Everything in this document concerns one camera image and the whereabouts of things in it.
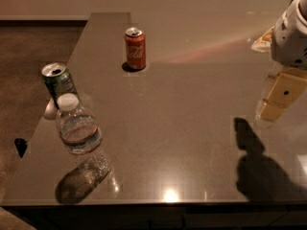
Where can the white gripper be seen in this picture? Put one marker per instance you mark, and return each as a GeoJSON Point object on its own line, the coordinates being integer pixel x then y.
{"type": "Point", "coordinates": [289, 37]}

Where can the clear plastic water bottle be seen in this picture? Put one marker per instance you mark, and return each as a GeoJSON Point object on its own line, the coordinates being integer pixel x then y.
{"type": "Point", "coordinates": [81, 134]}

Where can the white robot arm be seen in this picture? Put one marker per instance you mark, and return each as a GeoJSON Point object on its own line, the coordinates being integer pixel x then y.
{"type": "Point", "coordinates": [286, 41]}

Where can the red coke can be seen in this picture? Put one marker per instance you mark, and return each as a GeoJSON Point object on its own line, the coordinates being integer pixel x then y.
{"type": "Point", "coordinates": [135, 48]}

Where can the green soda can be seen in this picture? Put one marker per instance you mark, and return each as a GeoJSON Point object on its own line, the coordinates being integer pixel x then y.
{"type": "Point", "coordinates": [58, 80]}

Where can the small black object on floor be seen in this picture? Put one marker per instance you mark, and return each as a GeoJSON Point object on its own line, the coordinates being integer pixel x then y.
{"type": "Point", "coordinates": [21, 146]}

